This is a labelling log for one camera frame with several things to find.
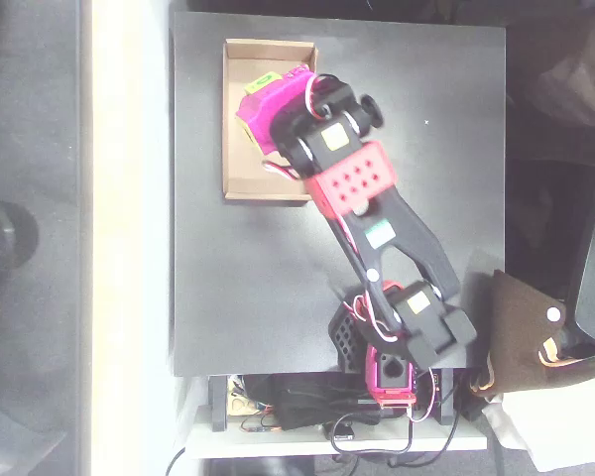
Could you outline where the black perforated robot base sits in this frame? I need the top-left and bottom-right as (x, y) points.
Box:
(328, 292), (373, 373)

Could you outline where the shallow cardboard box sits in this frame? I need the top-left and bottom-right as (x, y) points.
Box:
(221, 38), (319, 202)

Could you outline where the black round cylinder object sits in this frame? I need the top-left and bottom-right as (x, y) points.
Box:
(0, 200), (40, 298)

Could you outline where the beige controller circuit board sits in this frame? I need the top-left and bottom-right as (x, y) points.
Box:
(226, 376), (274, 417)

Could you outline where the black power adapter brick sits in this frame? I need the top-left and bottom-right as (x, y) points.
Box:
(272, 374), (378, 432)

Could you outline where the black table clamp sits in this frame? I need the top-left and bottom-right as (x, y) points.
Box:
(207, 375), (229, 432)
(428, 369), (457, 426)

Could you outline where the white shelf board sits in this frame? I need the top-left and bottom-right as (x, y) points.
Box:
(185, 406), (490, 460)

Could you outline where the brown leather bag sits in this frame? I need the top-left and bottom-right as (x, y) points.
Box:
(468, 269), (595, 399)

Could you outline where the white crumpled sheet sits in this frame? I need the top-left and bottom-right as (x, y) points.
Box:
(485, 376), (595, 472)

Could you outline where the red white black servo wire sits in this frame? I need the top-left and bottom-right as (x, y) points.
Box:
(351, 295), (381, 331)

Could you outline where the long black looped cable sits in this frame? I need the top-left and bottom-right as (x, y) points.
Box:
(330, 414), (460, 467)

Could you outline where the short black cable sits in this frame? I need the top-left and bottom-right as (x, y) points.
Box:
(166, 445), (187, 476)

